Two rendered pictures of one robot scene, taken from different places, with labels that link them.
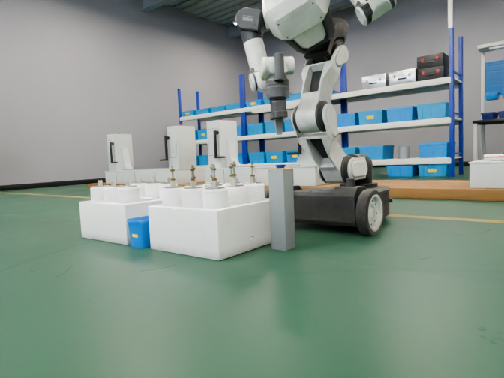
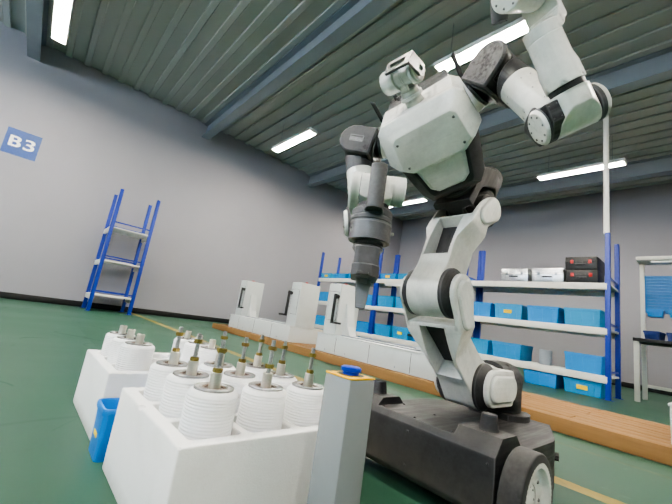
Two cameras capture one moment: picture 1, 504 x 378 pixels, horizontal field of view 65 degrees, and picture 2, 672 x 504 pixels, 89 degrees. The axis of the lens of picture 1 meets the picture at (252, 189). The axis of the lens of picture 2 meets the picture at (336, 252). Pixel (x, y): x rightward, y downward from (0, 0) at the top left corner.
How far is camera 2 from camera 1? 0.84 m
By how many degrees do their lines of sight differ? 18
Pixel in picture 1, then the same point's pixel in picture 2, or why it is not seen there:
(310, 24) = (447, 151)
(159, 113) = (302, 271)
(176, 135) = (300, 291)
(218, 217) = (179, 465)
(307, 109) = (425, 277)
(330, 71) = (470, 228)
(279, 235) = not seen: outside the picture
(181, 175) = (295, 334)
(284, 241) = not seen: outside the picture
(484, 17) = (636, 233)
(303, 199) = (399, 428)
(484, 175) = not seen: outside the picture
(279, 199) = (333, 443)
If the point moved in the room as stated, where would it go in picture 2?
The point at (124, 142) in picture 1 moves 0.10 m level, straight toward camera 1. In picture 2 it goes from (256, 289) to (255, 289)
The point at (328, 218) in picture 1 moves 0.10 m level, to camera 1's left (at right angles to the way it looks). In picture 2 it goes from (439, 484) to (397, 475)
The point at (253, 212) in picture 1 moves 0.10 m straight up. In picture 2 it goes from (283, 453) to (292, 399)
